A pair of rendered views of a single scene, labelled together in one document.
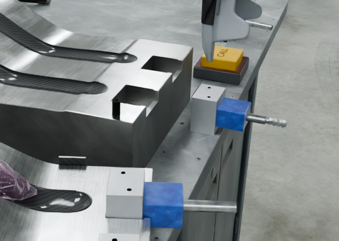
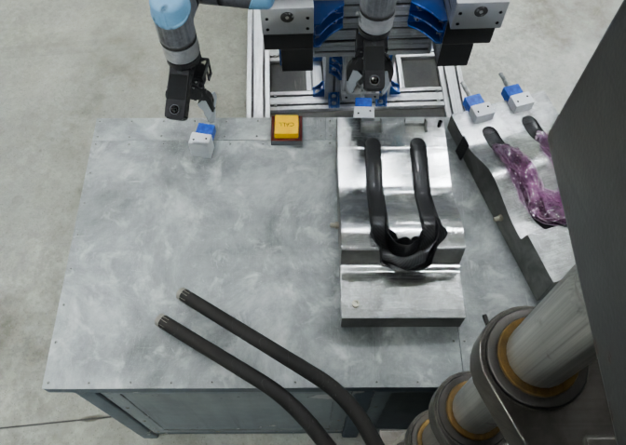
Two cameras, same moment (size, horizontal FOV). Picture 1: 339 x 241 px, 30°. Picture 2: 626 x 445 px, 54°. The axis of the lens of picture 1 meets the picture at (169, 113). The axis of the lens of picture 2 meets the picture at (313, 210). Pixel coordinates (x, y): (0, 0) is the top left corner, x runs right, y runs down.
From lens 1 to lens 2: 1.71 m
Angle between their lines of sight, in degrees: 74
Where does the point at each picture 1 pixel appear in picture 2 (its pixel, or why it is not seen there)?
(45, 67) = (399, 179)
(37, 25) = (353, 201)
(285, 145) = not seen: outside the picture
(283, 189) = (54, 243)
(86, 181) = (474, 133)
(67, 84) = (414, 160)
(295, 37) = not seen: outside the picture
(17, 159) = (483, 155)
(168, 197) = (477, 98)
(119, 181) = (484, 111)
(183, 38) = (232, 168)
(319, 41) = not seen: outside the picture
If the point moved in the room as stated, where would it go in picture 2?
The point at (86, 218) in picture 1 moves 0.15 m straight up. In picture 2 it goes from (496, 124) to (513, 84)
